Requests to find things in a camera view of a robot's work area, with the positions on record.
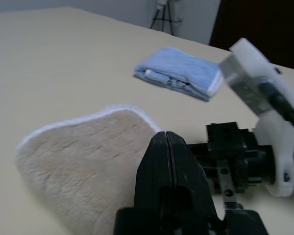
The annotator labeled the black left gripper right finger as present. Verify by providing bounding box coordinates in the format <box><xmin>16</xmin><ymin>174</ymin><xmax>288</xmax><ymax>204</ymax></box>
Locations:
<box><xmin>166</xmin><ymin>132</ymin><xmax>222</xmax><ymax>221</ymax></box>

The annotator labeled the folded light blue towel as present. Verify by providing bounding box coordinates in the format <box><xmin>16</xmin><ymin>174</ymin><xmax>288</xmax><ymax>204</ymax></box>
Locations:
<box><xmin>133</xmin><ymin>47</ymin><xmax>223</xmax><ymax>101</ymax></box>

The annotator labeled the beige towel with white trim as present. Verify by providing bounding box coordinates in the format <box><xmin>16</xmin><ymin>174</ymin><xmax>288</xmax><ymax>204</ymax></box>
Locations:
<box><xmin>16</xmin><ymin>104</ymin><xmax>162</xmax><ymax>235</ymax></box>

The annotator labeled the dark brown door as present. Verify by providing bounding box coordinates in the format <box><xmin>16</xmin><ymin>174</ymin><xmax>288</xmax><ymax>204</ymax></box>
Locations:
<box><xmin>209</xmin><ymin>0</ymin><xmax>294</xmax><ymax>73</ymax></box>

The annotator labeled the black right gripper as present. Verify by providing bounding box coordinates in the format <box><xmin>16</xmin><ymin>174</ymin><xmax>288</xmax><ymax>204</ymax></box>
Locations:
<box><xmin>186</xmin><ymin>121</ymin><xmax>275</xmax><ymax>210</ymax></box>

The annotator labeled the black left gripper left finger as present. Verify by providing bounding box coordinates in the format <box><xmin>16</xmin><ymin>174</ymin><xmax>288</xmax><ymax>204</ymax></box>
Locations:
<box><xmin>133</xmin><ymin>131</ymin><xmax>172</xmax><ymax>221</ymax></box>

